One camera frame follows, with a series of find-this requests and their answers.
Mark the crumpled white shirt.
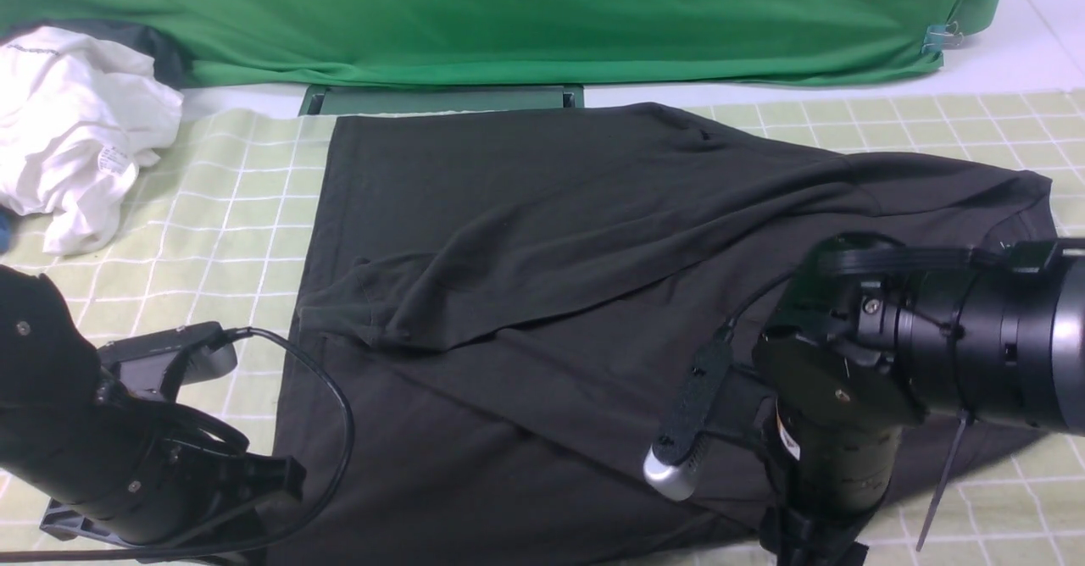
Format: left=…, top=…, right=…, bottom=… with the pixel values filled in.
left=1, top=26, right=183, bottom=257

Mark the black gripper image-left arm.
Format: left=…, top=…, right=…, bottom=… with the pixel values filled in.
left=3, top=375, right=306, bottom=565

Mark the green backdrop cloth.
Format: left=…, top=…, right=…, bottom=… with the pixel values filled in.
left=3, top=0, right=999, bottom=87

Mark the black cable of image-left arm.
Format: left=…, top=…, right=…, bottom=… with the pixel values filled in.
left=0, top=327, right=355, bottom=563

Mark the dark gray garment behind white shirt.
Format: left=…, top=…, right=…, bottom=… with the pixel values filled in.
left=43, top=20, right=191, bottom=90

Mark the dark gray long-sleeved shirt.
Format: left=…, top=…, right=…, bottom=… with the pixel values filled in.
left=267, top=103, right=1055, bottom=565

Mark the black gripper image-right arm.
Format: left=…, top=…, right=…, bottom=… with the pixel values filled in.
left=753, top=329, right=926, bottom=565

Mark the blue binder clip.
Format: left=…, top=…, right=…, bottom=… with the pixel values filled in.
left=920, top=21, right=965, bottom=55

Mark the small blue object left edge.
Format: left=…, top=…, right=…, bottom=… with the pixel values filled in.
left=0, top=211, right=13, bottom=254

